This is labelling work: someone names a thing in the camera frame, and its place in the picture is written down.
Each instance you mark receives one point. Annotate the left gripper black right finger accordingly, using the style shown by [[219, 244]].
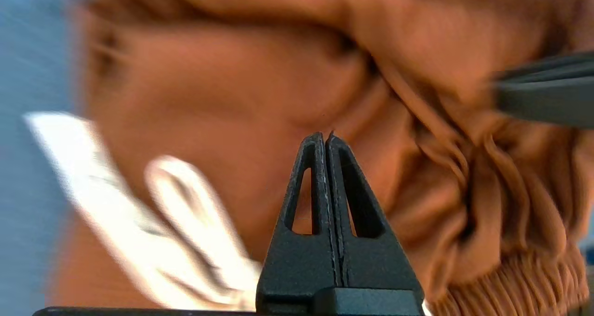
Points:
[[376, 265]]

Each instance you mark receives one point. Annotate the blue bed sheet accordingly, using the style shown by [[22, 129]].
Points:
[[28, 167]]

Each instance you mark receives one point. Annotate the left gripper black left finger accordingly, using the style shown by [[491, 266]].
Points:
[[297, 265]]

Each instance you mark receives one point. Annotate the rust brown garment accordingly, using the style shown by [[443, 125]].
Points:
[[325, 74]]

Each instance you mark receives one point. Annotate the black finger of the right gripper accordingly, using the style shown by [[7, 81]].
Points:
[[547, 70], [547, 105]]

